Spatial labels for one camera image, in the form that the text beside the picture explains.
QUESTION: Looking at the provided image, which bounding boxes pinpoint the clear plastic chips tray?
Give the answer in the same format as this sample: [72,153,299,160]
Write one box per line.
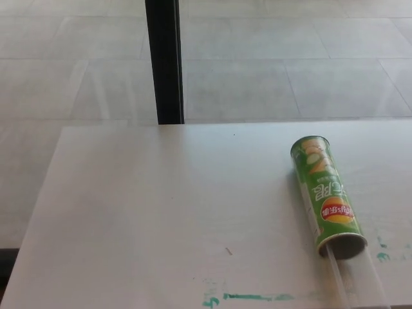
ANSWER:
[324,241,391,309]

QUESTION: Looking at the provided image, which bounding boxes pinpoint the green chips can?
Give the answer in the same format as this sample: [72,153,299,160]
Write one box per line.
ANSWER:
[290,135,368,260]

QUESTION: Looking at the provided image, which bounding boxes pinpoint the black vertical post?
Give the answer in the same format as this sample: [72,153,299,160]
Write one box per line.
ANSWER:
[144,0,185,126]

